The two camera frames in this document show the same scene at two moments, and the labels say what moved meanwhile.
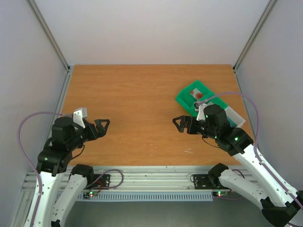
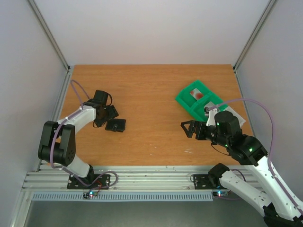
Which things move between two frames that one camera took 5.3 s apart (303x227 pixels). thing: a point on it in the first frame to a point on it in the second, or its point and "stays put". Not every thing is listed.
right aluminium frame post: (266, 11) stays put
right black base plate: (202, 181) stays put
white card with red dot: (197, 94) stays put
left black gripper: (102, 132) to (113, 112)
